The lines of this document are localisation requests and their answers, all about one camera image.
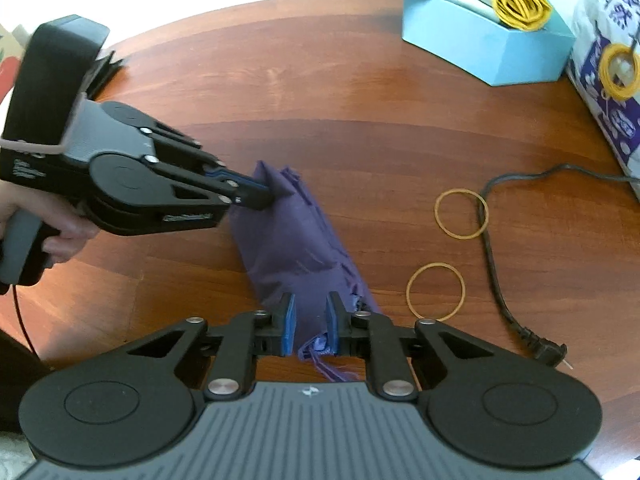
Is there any cardboard fruit box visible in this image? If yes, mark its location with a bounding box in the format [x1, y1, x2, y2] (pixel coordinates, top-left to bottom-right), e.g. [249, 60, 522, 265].
[0, 24, 32, 103]

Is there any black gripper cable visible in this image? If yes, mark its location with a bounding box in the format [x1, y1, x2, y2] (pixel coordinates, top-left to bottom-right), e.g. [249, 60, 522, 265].
[11, 284, 41, 358]

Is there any yellow rolled bag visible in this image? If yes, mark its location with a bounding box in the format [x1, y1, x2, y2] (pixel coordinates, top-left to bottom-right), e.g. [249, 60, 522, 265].
[481, 0, 553, 32]

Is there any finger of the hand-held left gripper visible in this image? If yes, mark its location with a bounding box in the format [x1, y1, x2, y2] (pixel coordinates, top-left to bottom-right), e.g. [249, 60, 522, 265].
[142, 122, 256, 186]
[150, 157, 275, 211]

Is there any light blue box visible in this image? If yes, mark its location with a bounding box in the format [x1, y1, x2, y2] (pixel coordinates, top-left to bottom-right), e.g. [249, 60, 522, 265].
[402, 0, 577, 87]

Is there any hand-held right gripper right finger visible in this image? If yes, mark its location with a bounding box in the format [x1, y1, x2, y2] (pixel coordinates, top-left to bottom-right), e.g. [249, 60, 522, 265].
[325, 291, 496, 403]

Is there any white printed plastic bag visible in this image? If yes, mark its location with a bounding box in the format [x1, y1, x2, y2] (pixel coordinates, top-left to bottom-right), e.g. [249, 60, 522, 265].
[566, 0, 640, 183]

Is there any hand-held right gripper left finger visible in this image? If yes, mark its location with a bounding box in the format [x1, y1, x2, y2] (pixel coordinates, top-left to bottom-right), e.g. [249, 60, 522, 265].
[127, 292, 298, 402]

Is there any person's left hand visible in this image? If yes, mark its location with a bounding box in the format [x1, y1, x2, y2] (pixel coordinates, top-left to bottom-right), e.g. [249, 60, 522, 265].
[0, 180, 101, 265]

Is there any yellow rubber band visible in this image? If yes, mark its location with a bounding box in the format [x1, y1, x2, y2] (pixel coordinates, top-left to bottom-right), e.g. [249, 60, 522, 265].
[599, 42, 640, 102]
[434, 188, 489, 240]
[406, 262, 467, 322]

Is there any black cloth bag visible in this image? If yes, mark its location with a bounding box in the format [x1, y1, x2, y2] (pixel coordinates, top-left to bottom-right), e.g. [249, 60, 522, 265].
[92, 50, 128, 101]

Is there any purple shopping bag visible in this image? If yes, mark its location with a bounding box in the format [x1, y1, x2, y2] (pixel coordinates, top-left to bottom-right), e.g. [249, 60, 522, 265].
[227, 160, 383, 383]

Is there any black power cable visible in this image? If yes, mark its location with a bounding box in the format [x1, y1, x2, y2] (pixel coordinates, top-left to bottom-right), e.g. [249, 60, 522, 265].
[477, 164, 640, 367]

